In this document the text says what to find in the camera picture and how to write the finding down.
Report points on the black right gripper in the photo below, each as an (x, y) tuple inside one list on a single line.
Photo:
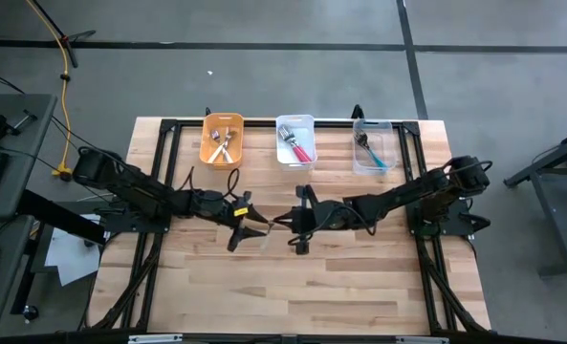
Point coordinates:
[(331, 217)]

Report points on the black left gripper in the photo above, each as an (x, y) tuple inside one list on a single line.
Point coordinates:
[(216, 206)]

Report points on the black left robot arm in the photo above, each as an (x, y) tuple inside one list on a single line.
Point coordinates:
[(130, 184)]

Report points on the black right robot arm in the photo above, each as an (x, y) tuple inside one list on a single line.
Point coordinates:
[(407, 191)]

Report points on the white plastic bin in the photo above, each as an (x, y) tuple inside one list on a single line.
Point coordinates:
[(283, 160)]

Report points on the yellow plastic bin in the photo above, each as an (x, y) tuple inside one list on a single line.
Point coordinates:
[(206, 157)]

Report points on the clear plastic bin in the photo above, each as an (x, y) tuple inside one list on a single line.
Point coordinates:
[(390, 143)]

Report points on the black clamp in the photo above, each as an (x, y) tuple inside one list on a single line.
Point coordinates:
[(357, 112), (208, 112)]

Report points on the white paper sheet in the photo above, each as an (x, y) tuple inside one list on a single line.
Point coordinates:
[(72, 258)]

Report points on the grey desk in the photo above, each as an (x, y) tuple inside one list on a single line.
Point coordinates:
[(20, 157)]

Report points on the dark metal side table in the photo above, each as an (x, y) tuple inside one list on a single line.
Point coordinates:
[(555, 200)]

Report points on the black table frame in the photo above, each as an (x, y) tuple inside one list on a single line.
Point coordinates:
[(259, 123)]

